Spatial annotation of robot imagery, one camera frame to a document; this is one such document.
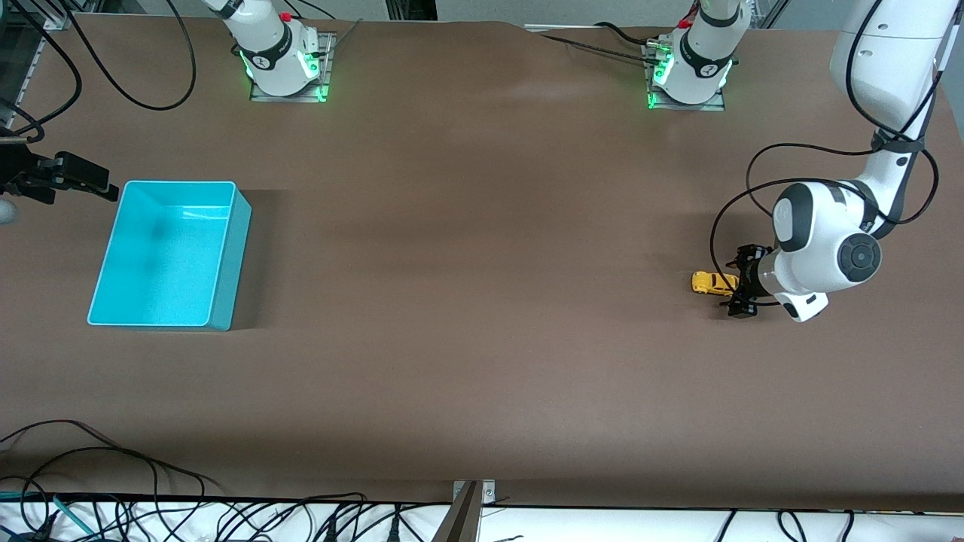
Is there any small metal bracket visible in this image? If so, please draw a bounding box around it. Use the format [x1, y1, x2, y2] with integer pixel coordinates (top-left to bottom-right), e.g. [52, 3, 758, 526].
[452, 480, 496, 504]

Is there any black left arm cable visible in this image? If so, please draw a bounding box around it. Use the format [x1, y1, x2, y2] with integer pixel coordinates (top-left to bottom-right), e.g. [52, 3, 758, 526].
[710, 0, 941, 306]

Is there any turquoise plastic bin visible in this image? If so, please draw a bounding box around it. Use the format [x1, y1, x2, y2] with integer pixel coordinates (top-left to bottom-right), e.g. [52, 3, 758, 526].
[87, 181, 253, 332]

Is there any dark wedge post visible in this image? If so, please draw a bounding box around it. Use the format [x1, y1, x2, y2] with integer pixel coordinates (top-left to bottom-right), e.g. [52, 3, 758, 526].
[433, 482, 480, 542]

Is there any black right arm cable loop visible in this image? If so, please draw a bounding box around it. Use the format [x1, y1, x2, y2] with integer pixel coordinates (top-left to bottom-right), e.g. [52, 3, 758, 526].
[53, 0, 198, 112]

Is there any thin dark cable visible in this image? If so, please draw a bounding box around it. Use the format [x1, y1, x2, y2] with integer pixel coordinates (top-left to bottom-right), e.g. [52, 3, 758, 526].
[0, 419, 125, 454]

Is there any yellow beetle toy car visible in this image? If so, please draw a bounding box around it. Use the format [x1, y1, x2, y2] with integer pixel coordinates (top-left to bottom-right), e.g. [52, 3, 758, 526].
[691, 271, 740, 297]

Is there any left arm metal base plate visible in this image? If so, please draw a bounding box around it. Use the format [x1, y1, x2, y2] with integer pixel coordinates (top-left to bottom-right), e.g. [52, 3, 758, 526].
[648, 41, 726, 112]

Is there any thin black cable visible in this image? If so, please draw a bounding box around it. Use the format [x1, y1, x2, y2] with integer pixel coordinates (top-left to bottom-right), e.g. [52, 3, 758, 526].
[539, 34, 657, 62]

